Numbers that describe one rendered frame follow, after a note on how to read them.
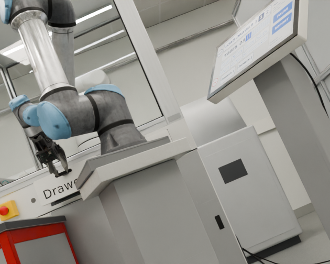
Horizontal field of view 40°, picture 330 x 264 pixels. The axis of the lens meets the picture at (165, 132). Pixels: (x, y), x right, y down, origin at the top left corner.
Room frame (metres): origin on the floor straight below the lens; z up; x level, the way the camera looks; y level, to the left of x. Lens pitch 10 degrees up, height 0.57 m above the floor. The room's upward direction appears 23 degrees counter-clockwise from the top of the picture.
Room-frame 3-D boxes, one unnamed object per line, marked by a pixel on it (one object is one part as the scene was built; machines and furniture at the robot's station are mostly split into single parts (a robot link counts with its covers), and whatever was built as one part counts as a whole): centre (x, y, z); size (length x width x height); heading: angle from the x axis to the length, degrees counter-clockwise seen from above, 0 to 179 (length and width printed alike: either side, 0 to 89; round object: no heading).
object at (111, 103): (1.34, 0.14, 0.95); 0.13 x 0.12 x 0.14; 123
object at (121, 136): (1.34, 0.13, 0.83); 0.15 x 0.15 x 0.10
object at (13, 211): (1.96, 0.78, 0.88); 0.07 x 0.05 x 0.07; 88
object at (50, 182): (1.86, 0.45, 0.87); 0.29 x 0.02 x 0.11; 88
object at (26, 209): (2.45, 0.39, 0.87); 1.02 x 0.95 x 0.14; 88
